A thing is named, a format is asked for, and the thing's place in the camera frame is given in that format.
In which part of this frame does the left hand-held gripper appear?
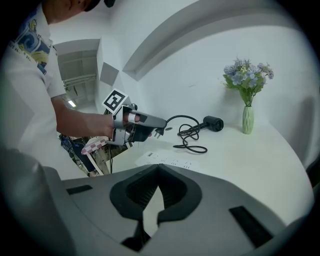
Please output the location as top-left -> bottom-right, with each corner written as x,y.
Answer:
101,88 -> 168,147

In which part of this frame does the black hair dryer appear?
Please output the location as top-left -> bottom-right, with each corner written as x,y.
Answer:
164,114 -> 225,155

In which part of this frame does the pink checkered table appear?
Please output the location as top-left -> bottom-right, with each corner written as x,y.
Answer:
80,135 -> 130,177

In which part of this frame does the black cable plug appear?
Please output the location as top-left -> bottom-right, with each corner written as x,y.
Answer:
149,126 -> 166,140

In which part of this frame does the purple artificial flower bunch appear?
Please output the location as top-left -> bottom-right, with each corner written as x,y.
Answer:
220,57 -> 275,107

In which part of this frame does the pale green vase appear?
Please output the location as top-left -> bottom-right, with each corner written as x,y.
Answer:
241,105 -> 255,135

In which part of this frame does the person's left hand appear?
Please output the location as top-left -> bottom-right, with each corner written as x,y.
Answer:
123,112 -> 141,125

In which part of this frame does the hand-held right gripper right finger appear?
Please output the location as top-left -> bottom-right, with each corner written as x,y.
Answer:
139,163 -> 286,256

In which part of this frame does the person's head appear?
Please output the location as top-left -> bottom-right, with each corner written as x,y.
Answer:
46,0 -> 117,25

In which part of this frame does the person's left forearm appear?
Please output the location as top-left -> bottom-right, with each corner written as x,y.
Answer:
50,95 -> 116,138

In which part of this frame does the person's white printed shirt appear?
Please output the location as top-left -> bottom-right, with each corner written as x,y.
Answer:
0,4 -> 89,177

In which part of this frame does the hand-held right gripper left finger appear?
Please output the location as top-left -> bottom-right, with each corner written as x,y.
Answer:
60,163 -> 161,245

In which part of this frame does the white square table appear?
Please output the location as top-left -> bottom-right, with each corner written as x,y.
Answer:
110,121 -> 315,227

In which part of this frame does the white power strip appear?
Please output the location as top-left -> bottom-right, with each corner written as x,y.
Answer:
134,150 -> 201,174

